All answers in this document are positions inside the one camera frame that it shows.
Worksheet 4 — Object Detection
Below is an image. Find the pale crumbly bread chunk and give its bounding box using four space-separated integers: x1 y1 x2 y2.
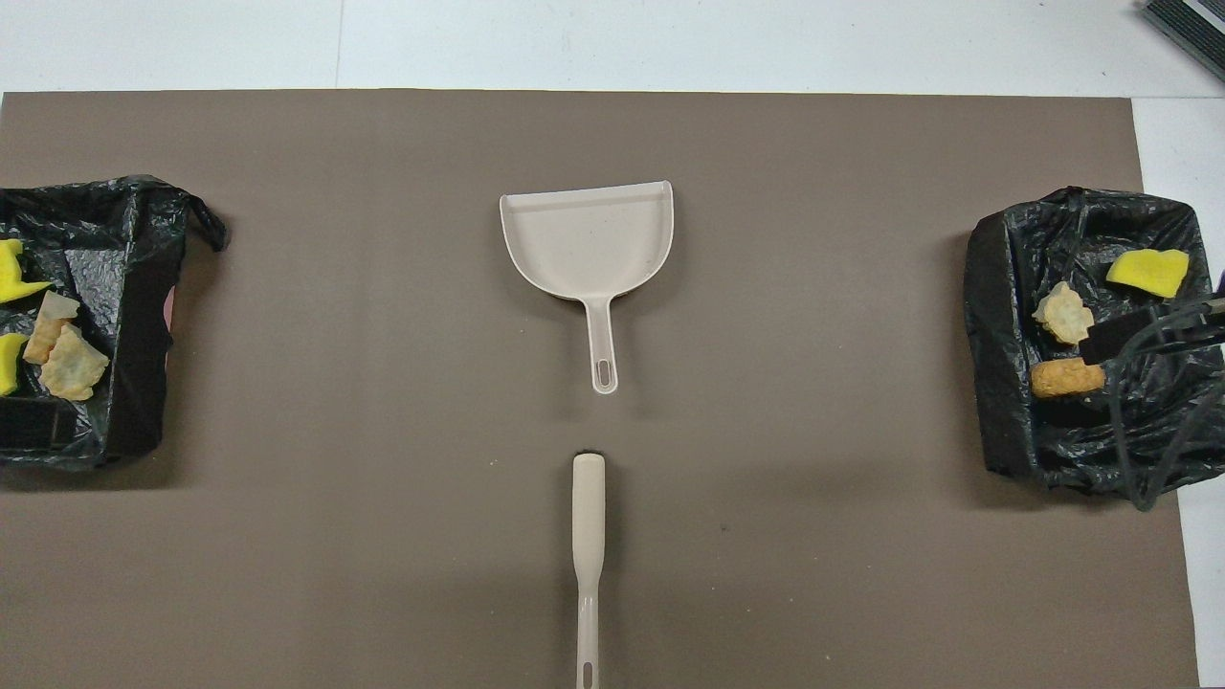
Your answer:
1032 281 1095 347

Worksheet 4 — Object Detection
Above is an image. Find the small yellow sponge piece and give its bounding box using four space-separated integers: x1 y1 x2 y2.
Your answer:
0 332 30 398

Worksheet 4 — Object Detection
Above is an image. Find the yellow green-backed sponge piece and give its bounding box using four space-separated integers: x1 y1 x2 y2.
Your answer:
1106 249 1192 300

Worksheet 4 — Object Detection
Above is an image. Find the striped bread roll piece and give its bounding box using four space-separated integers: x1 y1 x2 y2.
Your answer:
40 323 111 403

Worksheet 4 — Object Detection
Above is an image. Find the brown fried nugget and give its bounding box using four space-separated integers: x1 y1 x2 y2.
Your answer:
1030 357 1106 399

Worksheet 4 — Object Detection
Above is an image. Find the golden croissant end piece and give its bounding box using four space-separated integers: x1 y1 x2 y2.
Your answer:
23 291 82 366

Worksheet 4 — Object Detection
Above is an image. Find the notched yellow sponge piece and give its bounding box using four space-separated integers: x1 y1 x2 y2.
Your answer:
0 239 55 305

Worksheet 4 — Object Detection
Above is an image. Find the beige plastic dustpan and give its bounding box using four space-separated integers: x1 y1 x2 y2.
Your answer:
499 180 675 395

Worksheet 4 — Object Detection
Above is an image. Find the beige hand brush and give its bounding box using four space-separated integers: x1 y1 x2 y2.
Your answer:
571 453 608 689

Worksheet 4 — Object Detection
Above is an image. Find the black bag lined bin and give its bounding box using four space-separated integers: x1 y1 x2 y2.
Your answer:
0 174 229 470
964 187 1225 501

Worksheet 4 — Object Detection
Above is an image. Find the dark grey ribbed panel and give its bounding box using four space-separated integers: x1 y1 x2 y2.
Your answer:
1139 0 1225 82

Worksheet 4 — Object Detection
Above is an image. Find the brown table mat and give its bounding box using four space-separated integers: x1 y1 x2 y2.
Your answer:
0 91 1202 689

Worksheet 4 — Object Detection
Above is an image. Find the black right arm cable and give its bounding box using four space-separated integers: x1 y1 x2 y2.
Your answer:
1105 295 1225 511

